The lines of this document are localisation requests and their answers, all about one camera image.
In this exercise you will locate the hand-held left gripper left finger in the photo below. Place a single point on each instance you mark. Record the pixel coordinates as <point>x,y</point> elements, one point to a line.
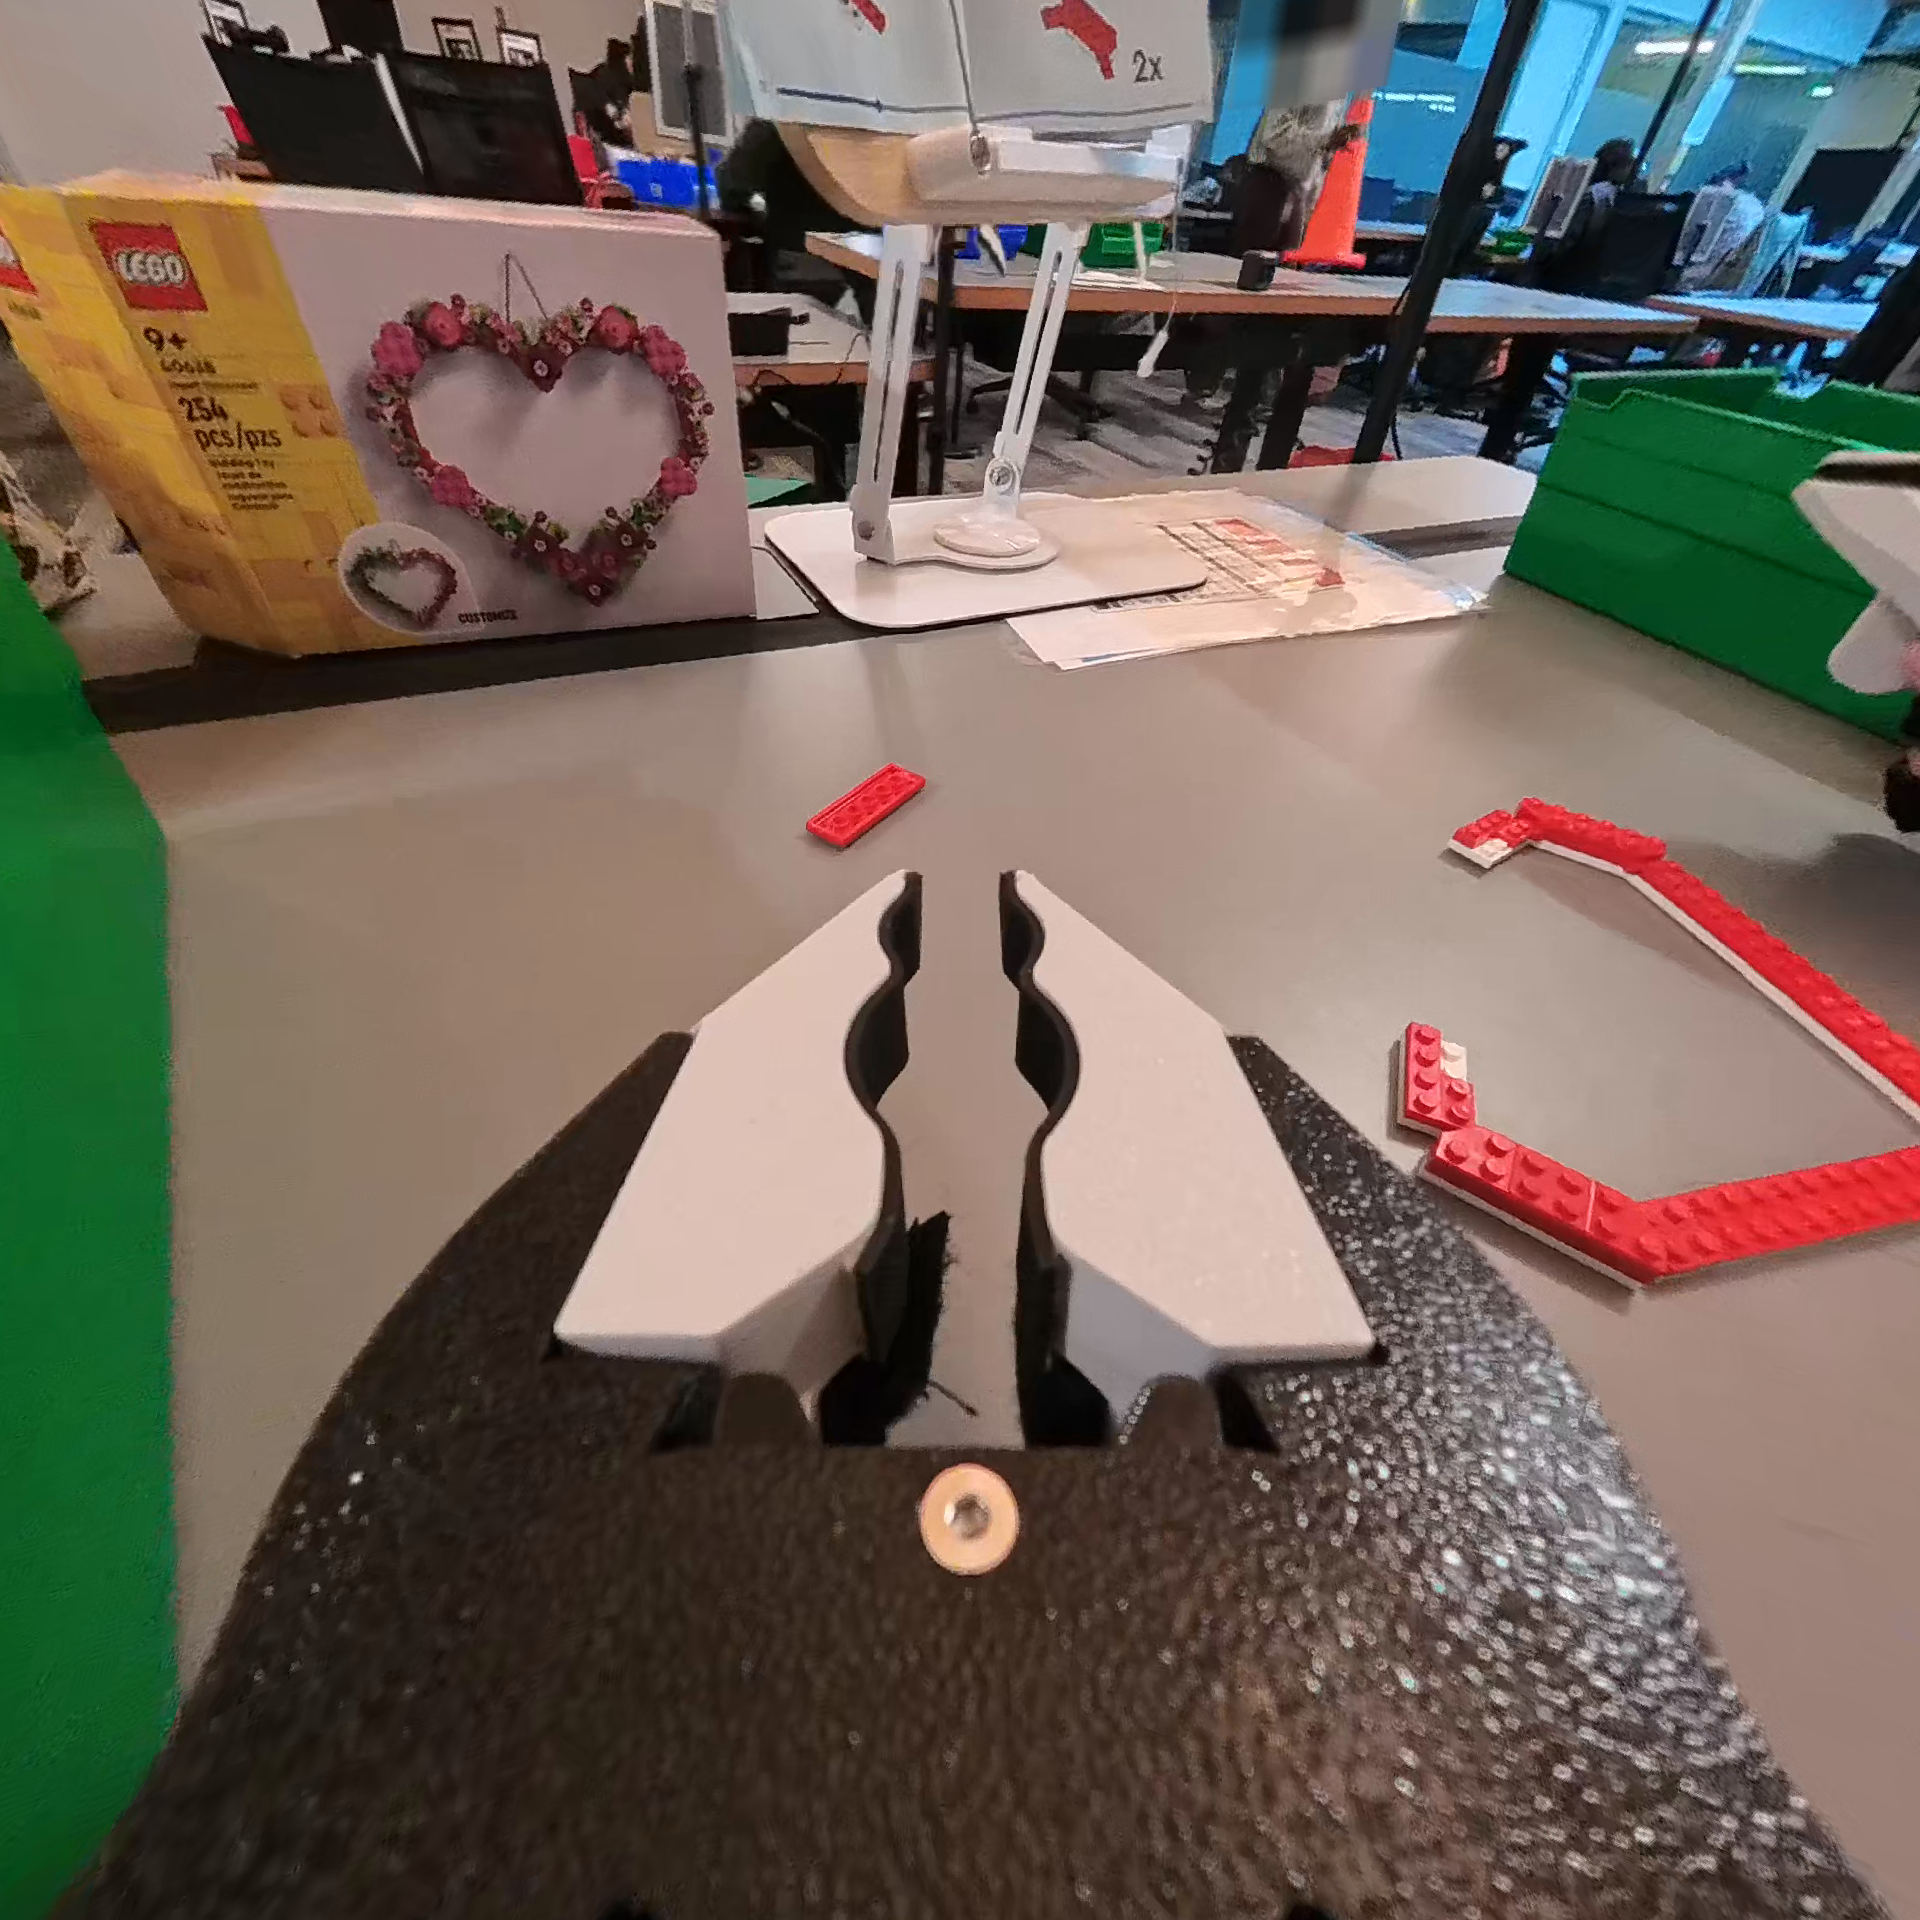
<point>721,1170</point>

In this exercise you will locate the orange traffic cone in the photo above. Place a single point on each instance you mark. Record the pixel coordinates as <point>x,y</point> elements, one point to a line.
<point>1335,211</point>

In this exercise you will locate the printed paper sheets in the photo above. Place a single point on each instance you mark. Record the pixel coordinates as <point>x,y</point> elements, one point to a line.
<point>1276,599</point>

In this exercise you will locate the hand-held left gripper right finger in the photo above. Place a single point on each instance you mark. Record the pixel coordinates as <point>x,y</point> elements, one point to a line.
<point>1184,1185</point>

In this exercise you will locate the white book stand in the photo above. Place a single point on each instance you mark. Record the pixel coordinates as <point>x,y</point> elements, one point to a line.
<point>975,578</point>

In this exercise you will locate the small red lego plate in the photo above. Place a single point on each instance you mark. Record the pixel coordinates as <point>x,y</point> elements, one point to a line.
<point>867,807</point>

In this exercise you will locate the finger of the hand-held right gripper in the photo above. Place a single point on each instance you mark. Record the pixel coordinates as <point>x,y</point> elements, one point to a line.
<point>1869,533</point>

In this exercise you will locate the green plastic bin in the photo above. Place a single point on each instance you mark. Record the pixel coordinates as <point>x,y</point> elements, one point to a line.
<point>1651,511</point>
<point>77,1201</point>

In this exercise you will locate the red lego heart frame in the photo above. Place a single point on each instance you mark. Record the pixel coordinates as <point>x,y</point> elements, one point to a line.
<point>1651,1224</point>

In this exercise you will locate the black tripod pole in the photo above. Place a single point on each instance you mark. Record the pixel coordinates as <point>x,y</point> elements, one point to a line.
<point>1463,224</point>

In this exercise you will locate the lego set box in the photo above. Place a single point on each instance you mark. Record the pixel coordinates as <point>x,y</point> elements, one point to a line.
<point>300,346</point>

